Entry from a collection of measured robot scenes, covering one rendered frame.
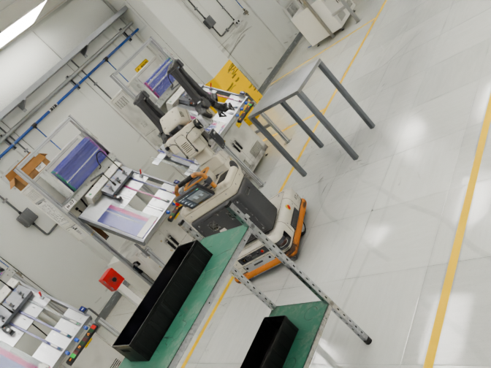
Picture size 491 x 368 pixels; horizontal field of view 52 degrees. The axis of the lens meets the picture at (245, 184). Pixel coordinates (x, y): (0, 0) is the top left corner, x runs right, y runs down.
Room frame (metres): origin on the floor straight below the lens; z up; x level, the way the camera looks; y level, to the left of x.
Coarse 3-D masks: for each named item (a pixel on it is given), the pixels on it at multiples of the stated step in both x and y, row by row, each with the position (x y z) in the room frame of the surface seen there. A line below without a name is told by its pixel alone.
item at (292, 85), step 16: (320, 64) 4.16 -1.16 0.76; (288, 80) 4.40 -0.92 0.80; (304, 80) 4.00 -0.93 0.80; (336, 80) 4.16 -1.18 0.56; (272, 96) 4.40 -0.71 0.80; (288, 96) 4.03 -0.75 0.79; (304, 96) 3.94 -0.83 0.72; (256, 112) 4.39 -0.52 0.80; (288, 112) 4.74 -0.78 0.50; (320, 112) 3.95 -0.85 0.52; (304, 128) 4.72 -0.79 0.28; (272, 144) 4.51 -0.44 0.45; (320, 144) 4.71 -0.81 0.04; (288, 160) 4.50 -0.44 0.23; (304, 176) 4.49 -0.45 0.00
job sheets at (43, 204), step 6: (42, 204) 4.90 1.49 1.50; (48, 204) 4.83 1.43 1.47; (48, 210) 4.91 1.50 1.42; (54, 210) 4.84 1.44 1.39; (54, 216) 4.93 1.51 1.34; (60, 216) 4.85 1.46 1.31; (60, 222) 4.96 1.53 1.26; (66, 222) 4.85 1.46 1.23; (72, 228) 4.88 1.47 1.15; (78, 228) 4.80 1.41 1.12; (84, 234) 4.83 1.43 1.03
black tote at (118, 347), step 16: (176, 256) 2.36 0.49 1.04; (192, 256) 2.21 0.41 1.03; (208, 256) 2.25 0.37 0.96; (160, 272) 2.29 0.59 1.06; (176, 272) 2.14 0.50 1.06; (192, 272) 2.18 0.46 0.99; (160, 288) 2.25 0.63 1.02; (176, 288) 2.11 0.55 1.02; (144, 304) 2.18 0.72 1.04; (160, 304) 2.04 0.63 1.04; (176, 304) 2.07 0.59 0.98; (144, 320) 2.15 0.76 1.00; (160, 320) 2.01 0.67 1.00; (128, 336) 2.09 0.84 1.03; (144, 336) 1.95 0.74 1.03; (160, 336) 1.98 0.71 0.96; (128, 352) 1.97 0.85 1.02; (144, 352) 1.92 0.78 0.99
